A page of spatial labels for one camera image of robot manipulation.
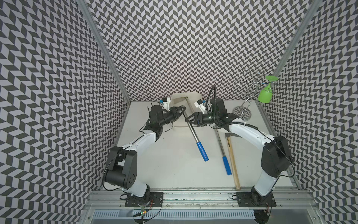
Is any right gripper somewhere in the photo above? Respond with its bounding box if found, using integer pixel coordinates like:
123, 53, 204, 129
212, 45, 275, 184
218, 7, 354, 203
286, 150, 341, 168
185, 111, 219, 126

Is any wooden-handled hoe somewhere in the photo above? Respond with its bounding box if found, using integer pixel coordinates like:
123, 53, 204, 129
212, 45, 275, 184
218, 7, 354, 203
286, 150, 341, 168
225, 133, 241, 190

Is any chrome wire glass rack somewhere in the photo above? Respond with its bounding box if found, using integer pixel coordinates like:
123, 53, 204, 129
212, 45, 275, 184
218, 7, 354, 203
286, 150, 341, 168
232, 70, 263, 121

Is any white storage box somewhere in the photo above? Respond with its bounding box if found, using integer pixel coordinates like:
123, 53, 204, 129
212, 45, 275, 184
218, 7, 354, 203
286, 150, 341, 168
170, 92, 203, 128

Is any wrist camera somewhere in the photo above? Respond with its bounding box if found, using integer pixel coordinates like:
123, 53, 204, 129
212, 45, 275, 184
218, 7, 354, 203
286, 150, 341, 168
194, 99, 207, 113
159, 97, 171, 111

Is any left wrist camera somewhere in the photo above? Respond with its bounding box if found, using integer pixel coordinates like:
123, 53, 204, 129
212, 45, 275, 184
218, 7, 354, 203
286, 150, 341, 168
159, 97, 171, 111

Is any aluminium front rail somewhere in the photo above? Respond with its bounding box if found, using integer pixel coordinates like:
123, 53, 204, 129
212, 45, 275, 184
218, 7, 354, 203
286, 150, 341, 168
84, 188, 318, 210

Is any green plastic goblet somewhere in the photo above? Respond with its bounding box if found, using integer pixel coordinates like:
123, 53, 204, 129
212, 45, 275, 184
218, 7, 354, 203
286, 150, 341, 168
258, 76, 279, 104

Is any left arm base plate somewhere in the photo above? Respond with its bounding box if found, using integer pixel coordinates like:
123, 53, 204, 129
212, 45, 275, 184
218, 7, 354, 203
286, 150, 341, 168
125, 191, 164, 208

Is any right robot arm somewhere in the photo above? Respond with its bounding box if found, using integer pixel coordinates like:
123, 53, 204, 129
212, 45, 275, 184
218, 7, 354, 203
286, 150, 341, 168
186, 98, 292, 197

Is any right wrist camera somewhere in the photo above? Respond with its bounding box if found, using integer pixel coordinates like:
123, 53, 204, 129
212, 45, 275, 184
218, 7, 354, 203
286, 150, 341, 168
194, 99, 207, 113

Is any blue-handled small hoe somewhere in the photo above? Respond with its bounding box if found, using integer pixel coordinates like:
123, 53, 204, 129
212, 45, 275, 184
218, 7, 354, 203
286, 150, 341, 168
214, 129, 232, 175
181, 96, 209, 162

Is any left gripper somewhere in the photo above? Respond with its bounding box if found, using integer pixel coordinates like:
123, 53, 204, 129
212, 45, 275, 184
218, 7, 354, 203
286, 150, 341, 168
159, 106, 186, 127

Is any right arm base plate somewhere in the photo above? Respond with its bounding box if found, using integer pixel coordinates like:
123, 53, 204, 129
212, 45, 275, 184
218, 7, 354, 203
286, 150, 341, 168
235, 192, 277, 208

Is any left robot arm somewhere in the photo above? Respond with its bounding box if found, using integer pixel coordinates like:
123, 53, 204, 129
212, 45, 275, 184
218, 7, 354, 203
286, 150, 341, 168
102, 105, 186, 198

